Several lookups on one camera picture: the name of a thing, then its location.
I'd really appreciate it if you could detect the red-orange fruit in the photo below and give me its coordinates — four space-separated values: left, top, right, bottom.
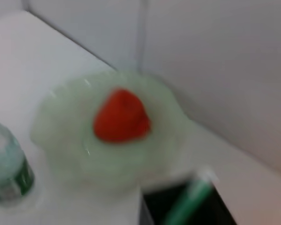
93 88 152 143

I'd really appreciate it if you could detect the pale green glass fruit plate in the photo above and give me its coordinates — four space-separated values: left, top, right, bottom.
30 71 190 195

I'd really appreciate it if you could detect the mint green pen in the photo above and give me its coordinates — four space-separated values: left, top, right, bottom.
163 168 218 225

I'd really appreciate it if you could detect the clear green-label water bottle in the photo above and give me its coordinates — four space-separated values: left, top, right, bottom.
0 118 36 208

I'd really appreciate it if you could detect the black mesh pen holder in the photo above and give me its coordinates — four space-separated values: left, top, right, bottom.
139 181 238 225

